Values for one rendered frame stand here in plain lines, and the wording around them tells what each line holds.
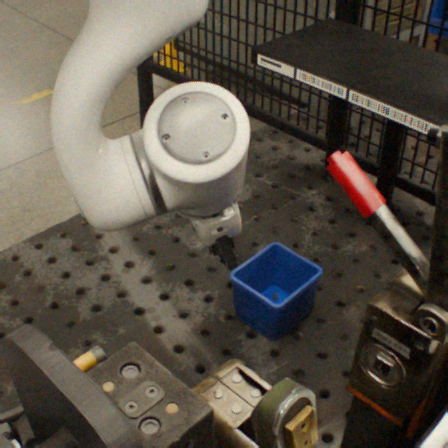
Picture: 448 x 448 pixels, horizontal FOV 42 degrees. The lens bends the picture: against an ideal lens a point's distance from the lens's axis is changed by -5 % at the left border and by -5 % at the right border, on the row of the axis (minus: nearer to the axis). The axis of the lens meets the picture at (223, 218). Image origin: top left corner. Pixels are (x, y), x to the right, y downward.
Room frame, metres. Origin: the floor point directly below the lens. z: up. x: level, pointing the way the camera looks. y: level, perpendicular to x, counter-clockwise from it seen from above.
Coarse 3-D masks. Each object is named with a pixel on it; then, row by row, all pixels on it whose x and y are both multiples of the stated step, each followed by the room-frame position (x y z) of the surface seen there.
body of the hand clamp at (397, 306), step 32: (384, 288) 0.35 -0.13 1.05; (416, 288) 0.34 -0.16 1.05; (384, 320) 0.32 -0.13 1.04; (384, 352) 0.31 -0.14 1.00; (416, 352) 0.29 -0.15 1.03; (352, 384) 0.33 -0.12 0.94; (384, 384) 0.30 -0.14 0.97; (416, 384) 0.29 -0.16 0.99; (352, 416) 0.32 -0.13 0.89; (384, 416) 0.30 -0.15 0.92
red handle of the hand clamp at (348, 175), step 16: (336, 160) 0.39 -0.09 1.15; (352, 160) 0.39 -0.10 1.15; (336, 176) 0.38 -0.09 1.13; (352, 176) 0.38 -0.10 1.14; (352, 192) 0.37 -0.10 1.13; (368, 192) 0.37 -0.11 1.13; (368, 208) 0.36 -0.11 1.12; (384, 208) 0.36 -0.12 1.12; (384, 224) 0.35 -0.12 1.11; (400, 224) 0.36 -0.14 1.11; (384, 240) 0.35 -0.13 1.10; (400, 240) 0.34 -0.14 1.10; (400, 256) 0.34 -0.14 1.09; (416, 256) 0.33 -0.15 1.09; (416, 272) 0.33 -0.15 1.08
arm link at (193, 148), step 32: (160, 96) 0.43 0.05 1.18; (192, 96) 0.42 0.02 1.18; (224, 96) 0.42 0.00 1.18; (160, 128) 0.40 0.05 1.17; (192, 128) 0.40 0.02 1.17; (224, 128) 0.40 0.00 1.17; (160, 160) 0.38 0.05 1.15; (192, 160) 0.38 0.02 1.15; (224, 160) 0.38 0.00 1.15; (160, 192) 0.40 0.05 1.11; (192, 192) 0.39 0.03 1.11; (224, 192) 0.42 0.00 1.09
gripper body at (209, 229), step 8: (232, 208) 0.49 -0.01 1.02; (216, 216) 0.48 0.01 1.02; (232, 216) 0.48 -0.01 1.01; (200, 224) 0.48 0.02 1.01; (208, 224) 0.48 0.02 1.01; (216, 224) 0.48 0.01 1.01; (224, 224) 0.48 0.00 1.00; (232, 224) 0.49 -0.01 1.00; (240, 224) 0.51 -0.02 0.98; (200, 232) 0.49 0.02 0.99; (208, 232) 0.49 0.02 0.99; (216, 232) 0.50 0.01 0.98; (224, 232) 0.50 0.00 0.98; (232, 232) 0.51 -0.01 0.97; (208, 240) 0.50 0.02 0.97
